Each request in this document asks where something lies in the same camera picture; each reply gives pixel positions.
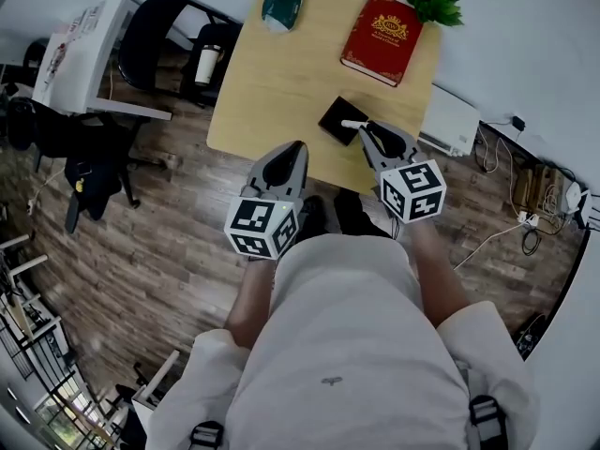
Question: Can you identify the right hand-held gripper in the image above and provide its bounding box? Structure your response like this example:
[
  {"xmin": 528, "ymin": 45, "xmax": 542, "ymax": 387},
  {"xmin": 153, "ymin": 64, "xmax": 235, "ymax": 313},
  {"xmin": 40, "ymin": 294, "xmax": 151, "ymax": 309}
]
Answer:
[{"xmin": 358, "ymin": 119, "xmax": 447, "ymax": 225}]

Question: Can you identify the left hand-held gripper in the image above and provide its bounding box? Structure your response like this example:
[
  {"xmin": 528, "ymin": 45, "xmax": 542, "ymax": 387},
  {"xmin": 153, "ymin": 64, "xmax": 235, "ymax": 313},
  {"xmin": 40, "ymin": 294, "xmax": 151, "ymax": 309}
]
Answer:
[{"xmin": 223, "ymin": 141, "xmax": 310, "ymax": 260}]

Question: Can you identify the black pen holder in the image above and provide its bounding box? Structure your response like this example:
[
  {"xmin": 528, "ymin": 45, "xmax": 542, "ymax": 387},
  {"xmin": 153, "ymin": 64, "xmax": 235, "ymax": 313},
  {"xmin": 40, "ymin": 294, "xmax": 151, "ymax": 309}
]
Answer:
[{"xmin": 318, "ymin": 96, "xmax": 372, "ymax": 147}]

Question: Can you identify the person's left forearm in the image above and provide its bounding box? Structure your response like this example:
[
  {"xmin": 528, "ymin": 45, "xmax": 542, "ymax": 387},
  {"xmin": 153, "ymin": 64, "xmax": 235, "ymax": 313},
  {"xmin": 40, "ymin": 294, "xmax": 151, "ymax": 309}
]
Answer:
[{"xmin": 224, "ymin": 249, "xmax": 278, "ymax": 351}]

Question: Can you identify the person's right forearm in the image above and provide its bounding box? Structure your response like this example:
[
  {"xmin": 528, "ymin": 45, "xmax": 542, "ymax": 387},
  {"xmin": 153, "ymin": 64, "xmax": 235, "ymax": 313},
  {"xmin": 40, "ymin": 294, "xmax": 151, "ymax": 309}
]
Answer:
[{"xmin": 409, "ymin": 219, "xmax": 471, "ymax": 330}]

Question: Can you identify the person's black shoe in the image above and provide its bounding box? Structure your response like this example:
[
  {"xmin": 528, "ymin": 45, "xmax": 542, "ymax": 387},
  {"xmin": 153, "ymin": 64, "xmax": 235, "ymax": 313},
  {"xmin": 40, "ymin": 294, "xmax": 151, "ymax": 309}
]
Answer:
[
  {"xmin": 333, "ymin": 188, "xmax": 393, "ymax": 240},
  {"xmin": 298, "ymin": 194, "xmax": 330, "ymax": 246}
]

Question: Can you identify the white air conditioner unit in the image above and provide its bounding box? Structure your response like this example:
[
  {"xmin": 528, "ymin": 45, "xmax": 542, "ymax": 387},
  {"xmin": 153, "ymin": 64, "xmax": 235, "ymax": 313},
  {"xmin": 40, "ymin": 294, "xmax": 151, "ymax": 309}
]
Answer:
[{"xmin": 417, "ymin": 83, "xmax": 483, "ymax": 158}]

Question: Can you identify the red hardcover book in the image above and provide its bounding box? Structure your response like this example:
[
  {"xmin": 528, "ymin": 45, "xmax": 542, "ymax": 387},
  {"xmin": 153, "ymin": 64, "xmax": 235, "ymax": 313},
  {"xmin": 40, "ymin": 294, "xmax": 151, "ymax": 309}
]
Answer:
[{"xmin": 339, "ymin": 0, "xmax": 425, "ymax": 89}]

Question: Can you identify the white tumbler cup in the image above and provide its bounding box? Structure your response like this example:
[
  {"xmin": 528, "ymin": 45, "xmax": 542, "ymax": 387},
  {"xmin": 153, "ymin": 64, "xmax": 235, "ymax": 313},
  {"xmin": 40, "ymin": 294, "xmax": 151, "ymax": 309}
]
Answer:
[{"xmin": 193, "ymin": 44, "xmax": 223, "ymax": 88}]

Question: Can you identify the wooden box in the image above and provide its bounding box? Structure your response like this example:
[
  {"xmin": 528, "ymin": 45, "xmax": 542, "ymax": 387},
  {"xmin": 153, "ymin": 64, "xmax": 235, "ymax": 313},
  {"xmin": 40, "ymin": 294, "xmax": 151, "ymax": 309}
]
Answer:
[{"xmin": 512, "ymin": 163, "xmax": 565, "ymax": 211}]

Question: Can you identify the green leafy plant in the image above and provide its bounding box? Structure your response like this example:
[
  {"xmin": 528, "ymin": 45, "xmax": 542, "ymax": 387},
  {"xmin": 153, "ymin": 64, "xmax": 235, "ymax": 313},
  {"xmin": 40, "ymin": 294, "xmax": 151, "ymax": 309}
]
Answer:
[{"xmin": 404, "ymin": 0, "xmax": 465, "ymax": 29}]

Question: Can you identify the green and white bag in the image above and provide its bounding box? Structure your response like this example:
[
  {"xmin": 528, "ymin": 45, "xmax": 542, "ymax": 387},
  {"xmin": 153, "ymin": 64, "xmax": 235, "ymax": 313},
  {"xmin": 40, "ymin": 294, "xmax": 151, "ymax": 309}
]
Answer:
[{"xmin": 260, "ymin": 0, "xmax": 305, "ymax": 34}]

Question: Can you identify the person's white shirt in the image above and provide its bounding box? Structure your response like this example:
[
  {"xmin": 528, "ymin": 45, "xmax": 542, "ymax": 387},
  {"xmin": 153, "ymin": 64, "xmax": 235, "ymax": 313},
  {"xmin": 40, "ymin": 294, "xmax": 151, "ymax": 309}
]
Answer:
[{"xmin": 144, "ymin": 233, "xmax": 541, "ymax": 450}]

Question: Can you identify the black armchair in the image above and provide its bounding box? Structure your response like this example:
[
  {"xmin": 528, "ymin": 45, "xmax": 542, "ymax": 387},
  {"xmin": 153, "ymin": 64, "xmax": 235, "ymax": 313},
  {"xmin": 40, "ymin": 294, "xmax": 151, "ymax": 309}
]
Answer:
[{"xmin": 117, "ymin": 0, "xmax": 244, "ymax": 108}]

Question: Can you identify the black office chair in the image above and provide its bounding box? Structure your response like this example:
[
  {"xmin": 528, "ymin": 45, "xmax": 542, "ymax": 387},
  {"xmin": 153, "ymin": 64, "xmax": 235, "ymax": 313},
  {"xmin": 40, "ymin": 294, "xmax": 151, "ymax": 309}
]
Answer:
[{"xmin": 6, "ymin": 96, "xmax": 166, "ymax": 235}]

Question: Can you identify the white router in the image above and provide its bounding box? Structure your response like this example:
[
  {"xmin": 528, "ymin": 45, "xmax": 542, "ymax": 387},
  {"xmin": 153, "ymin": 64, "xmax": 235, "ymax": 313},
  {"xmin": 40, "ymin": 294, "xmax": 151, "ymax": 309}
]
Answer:
[{"xmin": 563, "ymin": 181, "xmax": 593, "ymax": 216}]

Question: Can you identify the white desk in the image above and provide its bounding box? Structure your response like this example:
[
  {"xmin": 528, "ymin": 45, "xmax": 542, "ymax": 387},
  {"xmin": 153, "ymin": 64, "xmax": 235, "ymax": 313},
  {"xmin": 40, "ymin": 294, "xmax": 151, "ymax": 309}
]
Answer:
[{"xmin": 31, "ymin": 0, "xmax": 173, "ymax": 122}]

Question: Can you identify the small white table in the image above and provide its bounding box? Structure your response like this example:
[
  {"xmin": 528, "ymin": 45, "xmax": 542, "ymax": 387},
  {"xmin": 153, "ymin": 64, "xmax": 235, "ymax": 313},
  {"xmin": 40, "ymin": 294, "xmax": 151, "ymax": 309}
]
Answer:
[{"xmin": 131, "ymin": 349, "xmax": 182, "ymax": 413}]

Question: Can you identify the white floor cable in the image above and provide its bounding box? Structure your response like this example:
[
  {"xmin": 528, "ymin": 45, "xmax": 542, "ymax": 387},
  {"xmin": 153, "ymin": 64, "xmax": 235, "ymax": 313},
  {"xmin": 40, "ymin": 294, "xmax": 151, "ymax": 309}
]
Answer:
[{"xmin": 451, "ymin": 220, "xmax": 527, "ymax": 272}]

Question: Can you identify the black coiled cable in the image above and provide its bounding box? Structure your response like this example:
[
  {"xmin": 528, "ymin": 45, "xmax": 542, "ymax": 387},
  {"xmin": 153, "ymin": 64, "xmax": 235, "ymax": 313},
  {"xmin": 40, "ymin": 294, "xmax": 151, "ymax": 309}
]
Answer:
[{"xmin": 520, "ymin": 227, "xmax": 544, "ymax": 258}]

